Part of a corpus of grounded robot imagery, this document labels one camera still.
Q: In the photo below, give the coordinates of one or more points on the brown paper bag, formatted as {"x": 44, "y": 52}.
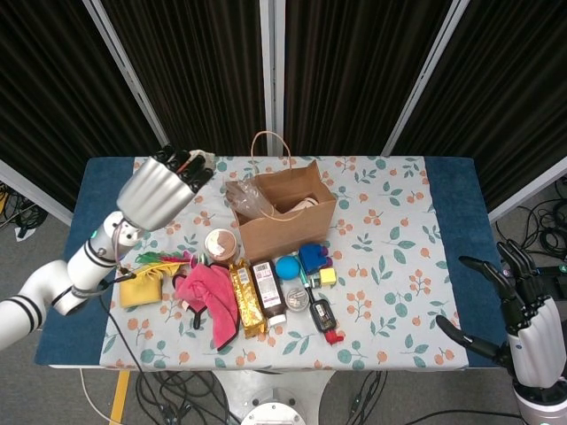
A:
{"x": 288, "y": 234}

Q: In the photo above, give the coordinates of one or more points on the yellow sponge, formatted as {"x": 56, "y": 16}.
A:
{"x": 139, "y": 292}

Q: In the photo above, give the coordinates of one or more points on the clear tub of paper clips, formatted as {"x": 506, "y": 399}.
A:
{"x": 297, "y": 299}

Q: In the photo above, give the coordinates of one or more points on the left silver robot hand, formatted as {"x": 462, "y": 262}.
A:
{"x": 155, "y": 195}

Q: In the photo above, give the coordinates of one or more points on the brown bottle with white cap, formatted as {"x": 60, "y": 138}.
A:
{"x": 268, "y": 292}

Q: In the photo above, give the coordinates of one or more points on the pink cloth with black trim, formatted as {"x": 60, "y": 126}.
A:
{"x": 212, "y": 301}

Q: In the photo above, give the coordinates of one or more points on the clear plastic cup stack sleeve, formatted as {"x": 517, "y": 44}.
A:
{"x": 246, "y": 197}

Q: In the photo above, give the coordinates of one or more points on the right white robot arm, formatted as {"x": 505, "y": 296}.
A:
{"x": 540, "y": 407}

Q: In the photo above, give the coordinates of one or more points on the colourful feather toy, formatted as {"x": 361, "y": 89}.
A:
{"x": 155, "y": 260}

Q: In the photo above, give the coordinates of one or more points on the blue ball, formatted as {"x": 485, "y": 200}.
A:
{"x": 287, "y": 268}

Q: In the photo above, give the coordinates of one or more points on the teal pen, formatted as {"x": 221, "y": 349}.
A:
{"x": 304, "y": 279}

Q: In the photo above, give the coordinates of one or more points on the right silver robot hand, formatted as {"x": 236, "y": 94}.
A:
{"x": 538, "y": 341}

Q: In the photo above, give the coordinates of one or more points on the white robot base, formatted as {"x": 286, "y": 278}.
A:
{"x": 270, "y": 389}

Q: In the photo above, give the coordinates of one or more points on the small purple block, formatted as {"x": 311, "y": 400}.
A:
{"x": 328, "y": 264}

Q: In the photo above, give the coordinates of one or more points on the clear jar with amber contents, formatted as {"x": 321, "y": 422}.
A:
{"x": 221, "y": 245}

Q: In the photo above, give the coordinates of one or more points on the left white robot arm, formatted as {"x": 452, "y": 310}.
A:
{"x": 53, "y": 283}

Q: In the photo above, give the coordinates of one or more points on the floral tablecloth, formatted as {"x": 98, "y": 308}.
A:
{"x": 390, "y": 288}

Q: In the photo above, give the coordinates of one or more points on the blue plastic building block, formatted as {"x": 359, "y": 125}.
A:
{"x": 311, "y": 258}

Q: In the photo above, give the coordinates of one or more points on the green white striped item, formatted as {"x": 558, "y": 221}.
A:
{"x": 203, "y": 259}

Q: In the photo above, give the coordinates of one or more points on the black pleated screen panel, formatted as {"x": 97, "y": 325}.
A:
{"x": 509, "y": 88}
{"x": 354, "y": 66}
{"x": 53, "y": 88}
{"x": 190, "y": 66}

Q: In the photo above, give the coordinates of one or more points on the blue table cover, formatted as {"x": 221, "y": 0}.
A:
{"x": 456, "y": 212}

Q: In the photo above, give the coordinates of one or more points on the yellow foam cube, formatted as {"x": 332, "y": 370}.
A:
{"x": 328, "y": 277}

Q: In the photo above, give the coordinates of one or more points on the black bottle with red cap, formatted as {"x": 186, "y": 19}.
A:
{"x": 320, "y": 314}

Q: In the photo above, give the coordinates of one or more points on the gold foil package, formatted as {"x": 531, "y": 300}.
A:
{"x": 247, "y": 301}

